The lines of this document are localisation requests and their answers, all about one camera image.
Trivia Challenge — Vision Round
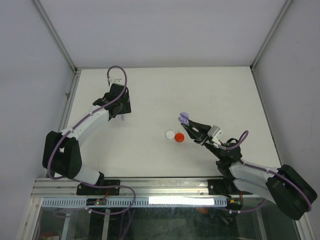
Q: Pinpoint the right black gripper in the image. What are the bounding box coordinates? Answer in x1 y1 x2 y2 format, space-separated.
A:
182 118 223 160

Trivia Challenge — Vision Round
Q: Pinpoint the orange earbud charging case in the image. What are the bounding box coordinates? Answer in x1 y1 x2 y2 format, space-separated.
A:
174 132 185 143

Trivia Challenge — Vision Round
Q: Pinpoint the purple earbud charging case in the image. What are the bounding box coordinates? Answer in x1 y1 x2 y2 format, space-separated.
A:
178 112 189 125

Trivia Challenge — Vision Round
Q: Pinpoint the white earbud charging case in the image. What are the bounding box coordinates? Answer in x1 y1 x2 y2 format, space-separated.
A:
165 130 175 140

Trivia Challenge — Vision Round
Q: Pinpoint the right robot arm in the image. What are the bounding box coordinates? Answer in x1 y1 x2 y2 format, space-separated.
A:
178 112 318 221

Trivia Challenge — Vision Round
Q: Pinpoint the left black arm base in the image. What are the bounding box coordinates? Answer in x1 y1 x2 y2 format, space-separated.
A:
76 179 121 196

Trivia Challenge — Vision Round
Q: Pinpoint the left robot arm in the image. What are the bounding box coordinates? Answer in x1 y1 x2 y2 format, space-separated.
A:
42 83 132 195

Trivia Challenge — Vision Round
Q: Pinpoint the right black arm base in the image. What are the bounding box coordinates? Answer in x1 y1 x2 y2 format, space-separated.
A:
207 178 241 198

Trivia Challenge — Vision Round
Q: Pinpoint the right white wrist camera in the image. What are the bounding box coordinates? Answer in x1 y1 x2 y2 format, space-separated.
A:
207 125 223 148

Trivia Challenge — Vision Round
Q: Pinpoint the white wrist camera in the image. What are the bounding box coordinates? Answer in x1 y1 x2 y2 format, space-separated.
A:
113 78 124 85
207 125 223 148

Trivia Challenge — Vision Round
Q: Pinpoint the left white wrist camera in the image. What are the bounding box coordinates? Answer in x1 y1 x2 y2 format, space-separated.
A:
113 78 124 85

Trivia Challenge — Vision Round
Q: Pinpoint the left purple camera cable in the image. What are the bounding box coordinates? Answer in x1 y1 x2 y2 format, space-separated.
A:
46 65 130 187

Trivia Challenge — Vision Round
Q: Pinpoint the aluminium mounting rail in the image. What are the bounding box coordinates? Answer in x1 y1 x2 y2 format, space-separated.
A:
31 177 224 198

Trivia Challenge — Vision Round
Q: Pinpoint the white slotted cable duct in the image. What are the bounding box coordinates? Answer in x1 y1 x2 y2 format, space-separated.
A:
42 196 227 208

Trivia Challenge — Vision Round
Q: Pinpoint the purple cable under rail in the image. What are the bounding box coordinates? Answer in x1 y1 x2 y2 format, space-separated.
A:
53 184 137 240

